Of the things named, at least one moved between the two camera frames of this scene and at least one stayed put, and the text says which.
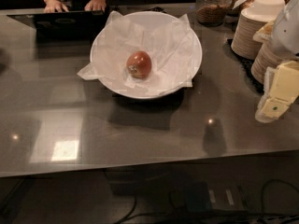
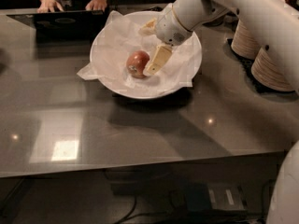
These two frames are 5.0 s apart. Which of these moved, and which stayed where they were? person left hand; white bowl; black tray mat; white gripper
Moved: white gripper
Stayed: black tray mat; white bowl; person left hand
